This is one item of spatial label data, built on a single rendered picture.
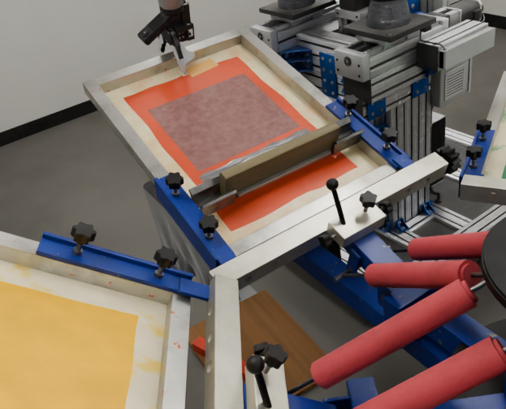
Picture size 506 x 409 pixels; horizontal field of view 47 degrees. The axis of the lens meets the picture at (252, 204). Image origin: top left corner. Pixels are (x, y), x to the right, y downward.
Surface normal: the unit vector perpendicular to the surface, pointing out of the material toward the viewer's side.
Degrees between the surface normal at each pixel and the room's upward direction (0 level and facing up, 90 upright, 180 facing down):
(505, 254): 0
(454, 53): 90
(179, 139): 18
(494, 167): 0
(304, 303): 0
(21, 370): 32
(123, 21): 90
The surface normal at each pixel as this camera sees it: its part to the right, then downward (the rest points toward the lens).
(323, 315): -0.15, -0.82
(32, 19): 0.54, 0.40
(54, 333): 0.39, -0.78
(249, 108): 0.03, -0.65
